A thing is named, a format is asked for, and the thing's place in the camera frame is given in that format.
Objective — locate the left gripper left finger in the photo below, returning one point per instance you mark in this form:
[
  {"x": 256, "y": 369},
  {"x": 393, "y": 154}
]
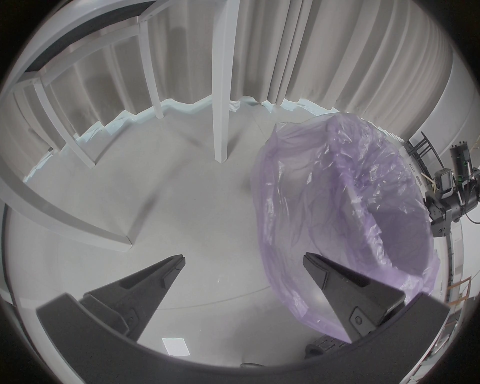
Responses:
[{"x": 144, "y": 290}]

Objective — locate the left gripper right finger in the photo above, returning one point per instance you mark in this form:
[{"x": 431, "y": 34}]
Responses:
[{"x": 350, "y": 294}]

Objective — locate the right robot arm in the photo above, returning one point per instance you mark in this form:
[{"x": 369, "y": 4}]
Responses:
[{"x": 448, "y": 213}]

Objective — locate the white trash bin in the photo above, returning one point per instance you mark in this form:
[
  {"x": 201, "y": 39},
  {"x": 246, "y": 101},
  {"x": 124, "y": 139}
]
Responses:
[{"x": 397, "y": 240}]

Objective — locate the purple plastic bag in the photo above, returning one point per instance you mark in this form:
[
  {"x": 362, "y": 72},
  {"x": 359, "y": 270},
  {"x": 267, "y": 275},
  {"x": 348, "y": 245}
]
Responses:
[{"x": 288, "y": 210}]

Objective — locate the white table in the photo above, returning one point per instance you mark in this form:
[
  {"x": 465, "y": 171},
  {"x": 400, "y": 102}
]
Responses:
[{"x": 225, "y": 93}]

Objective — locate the white curtain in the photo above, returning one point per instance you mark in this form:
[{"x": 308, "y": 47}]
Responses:
[{"x": 337, "y": 56}]

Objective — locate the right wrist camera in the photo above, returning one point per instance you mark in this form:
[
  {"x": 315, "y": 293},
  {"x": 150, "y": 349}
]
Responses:
[{"x": 443, "y": 182}]

